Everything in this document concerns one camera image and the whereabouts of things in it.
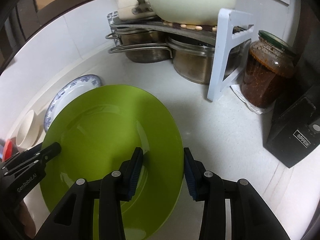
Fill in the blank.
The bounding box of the large steel pot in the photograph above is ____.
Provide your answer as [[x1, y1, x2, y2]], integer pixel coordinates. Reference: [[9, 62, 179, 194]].
[[167, 35, 215, 85]]

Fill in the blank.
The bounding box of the green plastic plate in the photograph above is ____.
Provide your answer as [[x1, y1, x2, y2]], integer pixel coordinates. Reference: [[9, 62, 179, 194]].
[[40, 85, 184, 239]]

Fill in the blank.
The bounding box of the red and black bowl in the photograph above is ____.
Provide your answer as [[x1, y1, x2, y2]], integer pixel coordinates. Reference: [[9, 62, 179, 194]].
[[2, 139, 12, 161]]

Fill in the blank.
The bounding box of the steel pot with handle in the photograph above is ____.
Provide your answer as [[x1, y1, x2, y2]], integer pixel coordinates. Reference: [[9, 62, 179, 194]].
[[106, 28, 172, 63]]

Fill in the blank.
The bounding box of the person's hand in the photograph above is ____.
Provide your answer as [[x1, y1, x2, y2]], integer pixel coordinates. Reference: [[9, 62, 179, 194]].
[[18, 201, 36, 238]]

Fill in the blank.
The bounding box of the cream enamel pot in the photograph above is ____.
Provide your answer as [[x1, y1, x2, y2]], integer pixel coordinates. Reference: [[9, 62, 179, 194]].
[[117, 0, 156, 21]]

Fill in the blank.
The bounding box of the blue patterned white plate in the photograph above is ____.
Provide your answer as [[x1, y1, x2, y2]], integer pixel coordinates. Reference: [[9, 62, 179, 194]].
[[43, 74, 102, 132]]

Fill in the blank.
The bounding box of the white cloth under jar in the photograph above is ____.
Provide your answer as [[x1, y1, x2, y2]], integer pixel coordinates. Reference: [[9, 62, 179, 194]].
[[231, 85, 275, 115]]

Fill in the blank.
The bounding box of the glass jar chili sauce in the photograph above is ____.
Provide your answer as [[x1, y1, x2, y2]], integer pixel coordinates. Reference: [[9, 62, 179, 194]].
[[240, 30, 296, 108]]

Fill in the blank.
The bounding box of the cream white bowl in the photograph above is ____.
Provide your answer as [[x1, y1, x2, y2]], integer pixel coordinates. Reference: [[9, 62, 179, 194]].
[[16, 110, 40, 150]]

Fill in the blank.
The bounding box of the white kitchen shelf rack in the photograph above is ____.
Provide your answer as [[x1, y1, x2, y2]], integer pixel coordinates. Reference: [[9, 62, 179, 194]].
[[107, 8, 256, 101]]

